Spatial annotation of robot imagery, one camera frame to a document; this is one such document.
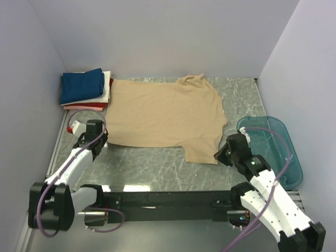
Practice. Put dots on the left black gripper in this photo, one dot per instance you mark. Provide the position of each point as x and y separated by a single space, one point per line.
104 137

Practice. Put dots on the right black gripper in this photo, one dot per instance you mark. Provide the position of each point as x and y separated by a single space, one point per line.
219 156

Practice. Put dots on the beige t shirt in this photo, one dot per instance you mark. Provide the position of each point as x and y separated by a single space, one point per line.
187 113

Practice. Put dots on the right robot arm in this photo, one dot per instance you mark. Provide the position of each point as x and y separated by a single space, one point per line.
264 197

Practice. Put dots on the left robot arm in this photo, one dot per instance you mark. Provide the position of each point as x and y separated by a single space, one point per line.
52 204

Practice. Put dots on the folded pink t shirt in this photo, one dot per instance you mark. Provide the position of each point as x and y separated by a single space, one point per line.
95 107

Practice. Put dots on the folded white t shirt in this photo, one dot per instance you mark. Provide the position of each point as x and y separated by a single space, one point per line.
107 76

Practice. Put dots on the teal plastic bin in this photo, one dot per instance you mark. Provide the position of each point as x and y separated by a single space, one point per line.
269 138

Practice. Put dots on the folded blue t shirt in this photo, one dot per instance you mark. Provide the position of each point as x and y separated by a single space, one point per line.
78 86

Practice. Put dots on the black base beam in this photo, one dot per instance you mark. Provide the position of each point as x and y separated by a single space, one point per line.
171 206

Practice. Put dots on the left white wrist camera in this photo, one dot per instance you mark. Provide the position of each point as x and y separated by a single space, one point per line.
77 128

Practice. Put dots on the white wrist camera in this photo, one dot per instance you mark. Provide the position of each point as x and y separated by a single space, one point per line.
77 128
243 131

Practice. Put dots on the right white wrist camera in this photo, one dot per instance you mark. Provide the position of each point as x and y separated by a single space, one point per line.
243 131

